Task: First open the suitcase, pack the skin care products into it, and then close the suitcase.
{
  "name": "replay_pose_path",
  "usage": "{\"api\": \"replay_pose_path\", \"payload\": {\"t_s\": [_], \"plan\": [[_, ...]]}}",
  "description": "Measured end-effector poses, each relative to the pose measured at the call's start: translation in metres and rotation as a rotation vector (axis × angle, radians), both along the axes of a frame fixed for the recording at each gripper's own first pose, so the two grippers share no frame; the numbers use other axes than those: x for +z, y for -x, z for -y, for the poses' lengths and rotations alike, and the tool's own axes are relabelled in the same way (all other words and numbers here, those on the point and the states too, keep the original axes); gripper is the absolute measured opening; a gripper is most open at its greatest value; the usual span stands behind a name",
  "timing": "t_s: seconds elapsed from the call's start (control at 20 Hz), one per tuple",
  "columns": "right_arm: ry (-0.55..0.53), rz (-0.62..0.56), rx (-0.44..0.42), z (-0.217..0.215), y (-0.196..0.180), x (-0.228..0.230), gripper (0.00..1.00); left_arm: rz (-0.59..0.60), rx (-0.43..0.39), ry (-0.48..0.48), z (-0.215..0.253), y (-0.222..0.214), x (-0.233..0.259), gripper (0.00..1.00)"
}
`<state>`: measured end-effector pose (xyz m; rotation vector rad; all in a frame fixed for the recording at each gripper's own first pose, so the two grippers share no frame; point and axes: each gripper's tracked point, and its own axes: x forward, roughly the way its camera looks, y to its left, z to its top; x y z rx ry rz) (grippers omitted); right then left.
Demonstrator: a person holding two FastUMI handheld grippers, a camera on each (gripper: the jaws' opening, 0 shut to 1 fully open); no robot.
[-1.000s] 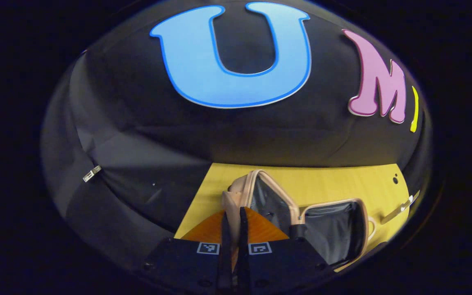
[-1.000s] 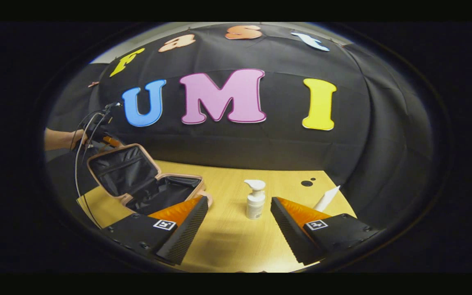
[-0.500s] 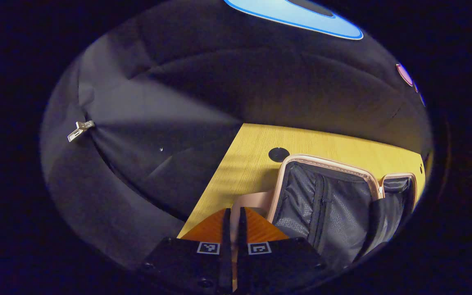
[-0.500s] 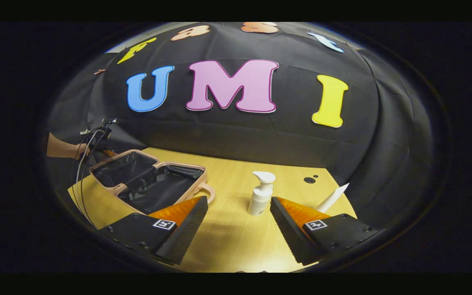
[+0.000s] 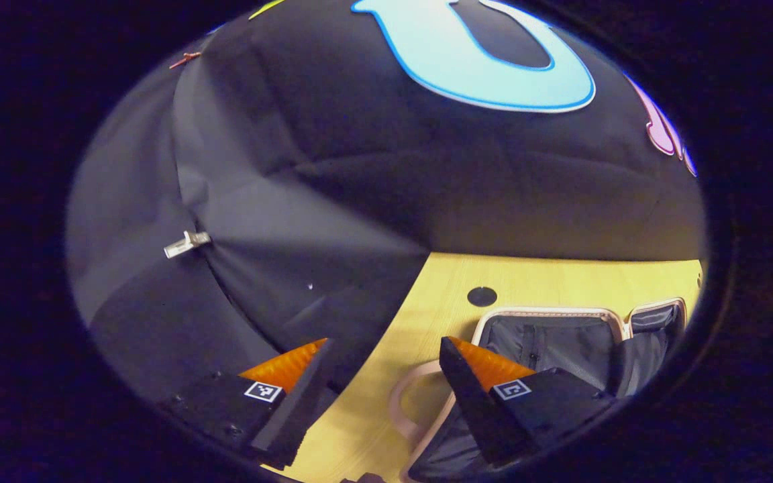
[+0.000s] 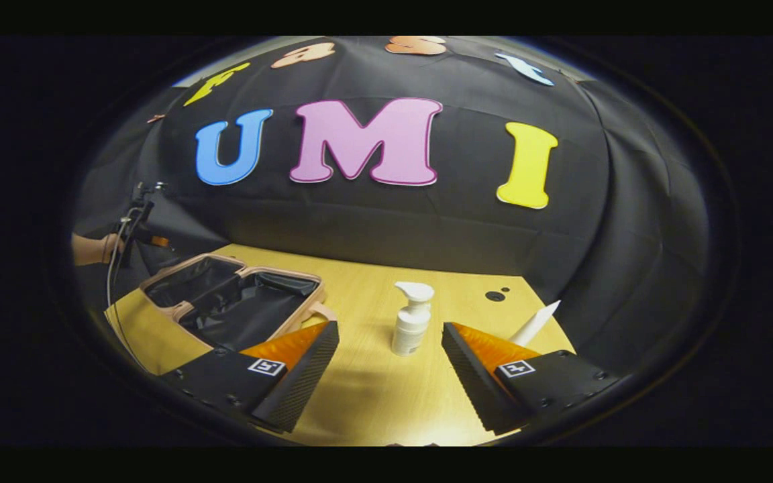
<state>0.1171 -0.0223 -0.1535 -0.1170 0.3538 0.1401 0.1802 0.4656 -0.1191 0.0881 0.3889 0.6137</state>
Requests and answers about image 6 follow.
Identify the white squeeze tube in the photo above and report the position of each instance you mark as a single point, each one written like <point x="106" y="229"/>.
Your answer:
<point x="533" y="325"/>

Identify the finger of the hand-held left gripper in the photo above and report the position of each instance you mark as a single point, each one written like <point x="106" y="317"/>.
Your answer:
<point x="160" y="241"/>

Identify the white pump bottle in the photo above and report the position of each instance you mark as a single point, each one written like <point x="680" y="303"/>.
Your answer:
<point x="412" y="325"/>

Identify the pink suitcase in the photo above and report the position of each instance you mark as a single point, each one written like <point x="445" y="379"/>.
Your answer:
<point x="239" y="312"/>

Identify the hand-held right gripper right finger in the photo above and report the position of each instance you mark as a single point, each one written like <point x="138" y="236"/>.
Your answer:
<point x="470" y="382"/>

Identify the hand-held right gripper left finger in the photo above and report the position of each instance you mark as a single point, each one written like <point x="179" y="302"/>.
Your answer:
<point x="306" y="376"/>

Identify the black backdrop cloth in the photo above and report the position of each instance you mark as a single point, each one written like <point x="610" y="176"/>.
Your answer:
<point x="393" y="221"/>

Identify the copper clip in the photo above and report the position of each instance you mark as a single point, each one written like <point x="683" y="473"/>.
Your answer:
<point x="156" y="118"/>

